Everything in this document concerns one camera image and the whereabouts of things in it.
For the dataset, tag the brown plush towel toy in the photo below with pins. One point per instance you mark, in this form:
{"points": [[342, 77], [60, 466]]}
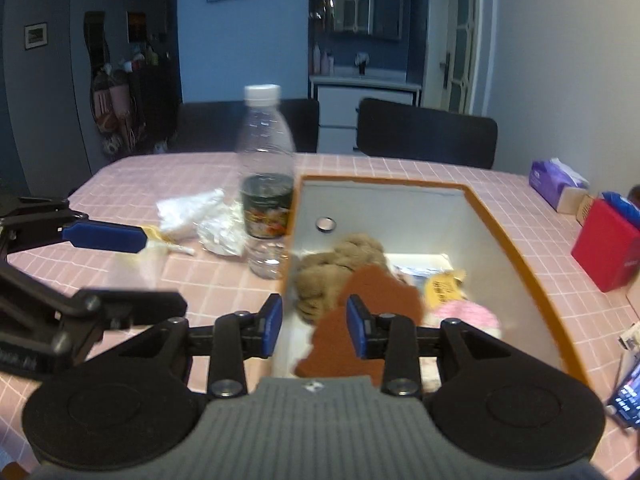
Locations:
{"points": [[321, 276]]}

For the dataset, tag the yellow cloth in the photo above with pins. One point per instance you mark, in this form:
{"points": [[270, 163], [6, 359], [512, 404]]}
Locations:
{"points": [[160, 240]]}

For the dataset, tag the orange rimmed storage box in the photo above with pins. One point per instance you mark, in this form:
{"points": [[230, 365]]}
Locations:
{"points": [[424, 227]]}

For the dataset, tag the white plastic bag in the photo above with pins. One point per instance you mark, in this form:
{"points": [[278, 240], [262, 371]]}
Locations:
{"points": [[180, 216]]}

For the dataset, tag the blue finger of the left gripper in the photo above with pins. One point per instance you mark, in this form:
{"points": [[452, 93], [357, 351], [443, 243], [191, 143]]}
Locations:
{"points": [[122, 309], [112, 237]]}

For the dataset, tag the clear plastic wrap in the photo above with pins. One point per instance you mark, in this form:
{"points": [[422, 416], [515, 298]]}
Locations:
{"points": [[222, 230]]}

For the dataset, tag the pink checkered tablecloth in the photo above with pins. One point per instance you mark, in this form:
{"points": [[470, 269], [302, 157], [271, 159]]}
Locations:
{"points": [[127, 191]]}

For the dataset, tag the brown bear-shaped sponge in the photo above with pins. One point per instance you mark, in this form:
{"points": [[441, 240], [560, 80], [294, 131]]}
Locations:
{"points": [[338, 334]]}

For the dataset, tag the clear plastic water bottle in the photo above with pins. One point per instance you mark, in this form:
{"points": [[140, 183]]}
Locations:
{"points": [[267, 179]]}

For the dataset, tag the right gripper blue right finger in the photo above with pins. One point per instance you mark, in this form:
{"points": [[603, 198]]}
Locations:
{"points": [[372, 334]]}

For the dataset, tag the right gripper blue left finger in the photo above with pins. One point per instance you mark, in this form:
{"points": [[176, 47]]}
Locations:
{"points": [[251, 334]]}

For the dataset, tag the purple tissue pack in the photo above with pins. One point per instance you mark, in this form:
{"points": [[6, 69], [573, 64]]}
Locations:
{"points": [[558, 184]]}

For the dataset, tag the red box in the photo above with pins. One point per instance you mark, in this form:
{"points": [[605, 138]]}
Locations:
{"points": [[607, 247]]}

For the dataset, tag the small framed picture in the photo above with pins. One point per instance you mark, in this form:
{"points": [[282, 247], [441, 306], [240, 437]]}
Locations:
{"points": [[36, 36]]}

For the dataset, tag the pink white crocheted pad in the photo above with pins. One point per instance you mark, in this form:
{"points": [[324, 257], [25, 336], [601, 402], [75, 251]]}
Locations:
{"points": [[468, 312]]}

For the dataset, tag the white glass-pane door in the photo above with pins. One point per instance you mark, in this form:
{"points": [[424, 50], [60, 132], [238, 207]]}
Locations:
{"points": [[467, 60]]}

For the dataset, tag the right black chair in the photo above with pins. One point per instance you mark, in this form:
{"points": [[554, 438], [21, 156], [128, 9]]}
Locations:
{"points": [[394, 130]]}

